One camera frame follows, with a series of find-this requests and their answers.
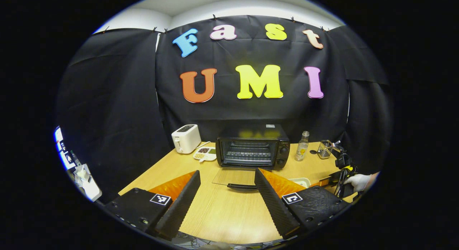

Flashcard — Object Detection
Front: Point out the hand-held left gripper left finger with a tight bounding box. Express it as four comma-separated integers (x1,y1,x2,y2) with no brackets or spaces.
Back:
104,170,201,241

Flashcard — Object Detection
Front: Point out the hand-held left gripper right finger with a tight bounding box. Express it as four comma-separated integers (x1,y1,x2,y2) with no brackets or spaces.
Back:
254,168,352,240

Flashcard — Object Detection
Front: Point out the black electric oven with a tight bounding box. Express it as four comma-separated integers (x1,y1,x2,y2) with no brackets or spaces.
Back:
212,124,290,190

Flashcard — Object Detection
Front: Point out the clear glass bottle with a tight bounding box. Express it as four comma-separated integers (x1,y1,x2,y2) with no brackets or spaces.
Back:
295,131,309,161

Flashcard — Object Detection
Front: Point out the white divided snack dish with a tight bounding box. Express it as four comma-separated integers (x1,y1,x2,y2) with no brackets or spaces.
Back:
193,147,217,162

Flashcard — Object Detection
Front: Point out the white toaster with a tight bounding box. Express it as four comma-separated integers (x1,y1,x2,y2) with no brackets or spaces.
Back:
171,124,202,154

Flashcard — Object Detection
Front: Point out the black backdrop cloth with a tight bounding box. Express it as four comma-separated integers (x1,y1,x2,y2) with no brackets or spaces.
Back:
56,15,393,204

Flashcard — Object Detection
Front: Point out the white desk clutter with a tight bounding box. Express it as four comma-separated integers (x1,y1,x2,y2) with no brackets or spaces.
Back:
74,164,103,202

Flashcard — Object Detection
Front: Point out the metal wire mesh holder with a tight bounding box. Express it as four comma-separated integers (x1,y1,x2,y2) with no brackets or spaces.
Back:
317,140,334,159

